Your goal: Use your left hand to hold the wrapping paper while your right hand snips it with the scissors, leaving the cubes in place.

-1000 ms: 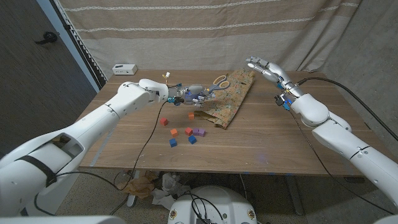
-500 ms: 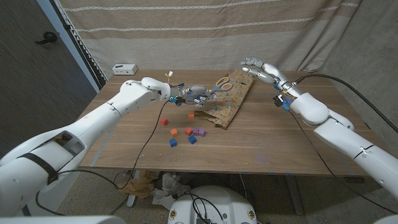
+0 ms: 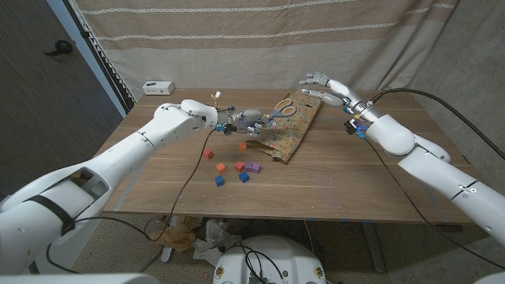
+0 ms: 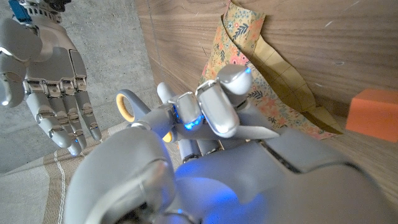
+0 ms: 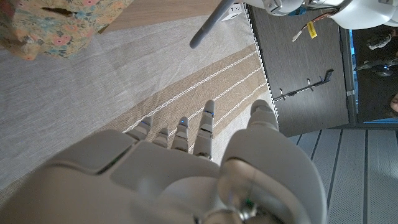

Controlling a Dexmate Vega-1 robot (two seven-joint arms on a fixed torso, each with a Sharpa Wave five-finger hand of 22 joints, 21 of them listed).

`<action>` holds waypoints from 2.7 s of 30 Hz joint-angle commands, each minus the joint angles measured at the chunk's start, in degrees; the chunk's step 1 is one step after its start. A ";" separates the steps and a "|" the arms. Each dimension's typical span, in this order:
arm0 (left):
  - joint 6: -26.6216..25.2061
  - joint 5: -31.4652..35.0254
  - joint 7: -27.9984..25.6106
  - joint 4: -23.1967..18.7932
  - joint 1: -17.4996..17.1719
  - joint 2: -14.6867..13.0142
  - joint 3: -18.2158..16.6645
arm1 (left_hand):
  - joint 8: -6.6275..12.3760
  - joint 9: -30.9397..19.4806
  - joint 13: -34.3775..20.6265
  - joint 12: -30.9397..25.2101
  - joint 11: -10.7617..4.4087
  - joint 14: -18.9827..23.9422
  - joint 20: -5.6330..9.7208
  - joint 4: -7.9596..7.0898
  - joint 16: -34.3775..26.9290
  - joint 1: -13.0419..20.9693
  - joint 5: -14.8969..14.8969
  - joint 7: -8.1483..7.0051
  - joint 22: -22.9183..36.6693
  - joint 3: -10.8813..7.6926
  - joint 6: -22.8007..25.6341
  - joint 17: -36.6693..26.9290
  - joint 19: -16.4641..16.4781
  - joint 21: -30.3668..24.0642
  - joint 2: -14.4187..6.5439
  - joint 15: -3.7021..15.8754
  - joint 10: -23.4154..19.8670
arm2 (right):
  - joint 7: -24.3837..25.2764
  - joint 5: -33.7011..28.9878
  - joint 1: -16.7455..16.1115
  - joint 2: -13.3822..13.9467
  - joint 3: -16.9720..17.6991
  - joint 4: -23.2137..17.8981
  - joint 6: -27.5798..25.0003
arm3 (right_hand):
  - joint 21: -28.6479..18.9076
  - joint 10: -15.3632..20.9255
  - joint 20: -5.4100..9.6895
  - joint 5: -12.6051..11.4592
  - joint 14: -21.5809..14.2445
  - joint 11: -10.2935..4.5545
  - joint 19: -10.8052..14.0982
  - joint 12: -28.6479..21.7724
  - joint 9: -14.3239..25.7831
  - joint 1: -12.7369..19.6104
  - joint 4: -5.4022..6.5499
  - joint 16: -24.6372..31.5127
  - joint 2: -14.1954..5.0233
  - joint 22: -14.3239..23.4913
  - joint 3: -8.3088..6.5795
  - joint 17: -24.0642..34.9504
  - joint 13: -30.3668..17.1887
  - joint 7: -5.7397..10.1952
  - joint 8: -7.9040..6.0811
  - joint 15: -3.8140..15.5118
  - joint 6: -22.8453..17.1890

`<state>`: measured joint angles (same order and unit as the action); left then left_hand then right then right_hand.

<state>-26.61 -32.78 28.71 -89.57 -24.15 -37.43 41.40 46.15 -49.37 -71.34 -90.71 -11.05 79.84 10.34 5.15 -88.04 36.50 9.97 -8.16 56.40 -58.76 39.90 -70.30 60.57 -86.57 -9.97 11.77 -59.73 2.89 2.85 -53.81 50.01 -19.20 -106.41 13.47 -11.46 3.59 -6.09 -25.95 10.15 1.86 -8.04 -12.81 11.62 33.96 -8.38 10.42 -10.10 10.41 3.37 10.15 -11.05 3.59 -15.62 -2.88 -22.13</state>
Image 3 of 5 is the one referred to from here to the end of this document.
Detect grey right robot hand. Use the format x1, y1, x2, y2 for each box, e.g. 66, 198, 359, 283
298, 71, 367, 116

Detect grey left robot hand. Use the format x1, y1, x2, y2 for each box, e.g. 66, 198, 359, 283
226, 109, 278, 138

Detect blue tan handled scissors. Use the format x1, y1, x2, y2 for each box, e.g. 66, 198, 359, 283
264, 97, 297, 124

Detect floral brown wrapping paper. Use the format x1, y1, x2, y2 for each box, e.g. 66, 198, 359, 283
246, 87, 324, 165

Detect crumpled white paper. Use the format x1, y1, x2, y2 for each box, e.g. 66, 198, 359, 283
192, 219, 244, 267

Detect crumpled brown paper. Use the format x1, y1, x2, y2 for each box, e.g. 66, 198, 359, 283
148, 216, 202, 253

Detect beige striped curtain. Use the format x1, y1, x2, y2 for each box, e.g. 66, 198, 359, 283
73, 0, 461, 103

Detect white power strip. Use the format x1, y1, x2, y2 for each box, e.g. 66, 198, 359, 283
142, 80, 175, 96

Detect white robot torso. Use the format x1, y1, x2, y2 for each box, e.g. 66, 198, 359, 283
212, 235, 327, 284

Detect metal table leg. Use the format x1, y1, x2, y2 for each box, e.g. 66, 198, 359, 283
361, 222, 387, 274
159, 215, 178, 264

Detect dark wooden door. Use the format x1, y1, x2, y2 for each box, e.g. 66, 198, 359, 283
0, 0, 126, 200

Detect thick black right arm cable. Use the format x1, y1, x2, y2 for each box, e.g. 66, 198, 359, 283
369, 88, 505, 161

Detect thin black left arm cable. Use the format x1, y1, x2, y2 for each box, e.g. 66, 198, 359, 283
46, 128, 217, 274

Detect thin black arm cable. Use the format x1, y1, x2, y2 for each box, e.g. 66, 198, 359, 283
46, 128, 217, 274
363, 136, 505, 271

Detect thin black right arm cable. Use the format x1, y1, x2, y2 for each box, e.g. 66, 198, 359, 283
363, 136, 505, 271

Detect black torso cable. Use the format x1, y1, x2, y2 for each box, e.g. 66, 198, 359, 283
234, 243, 286, 284

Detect black backdrop frame bar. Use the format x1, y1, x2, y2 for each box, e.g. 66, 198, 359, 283
62, 0, 137, 116

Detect black door handle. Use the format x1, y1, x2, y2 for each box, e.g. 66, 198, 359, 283
43, 39, 74, 58

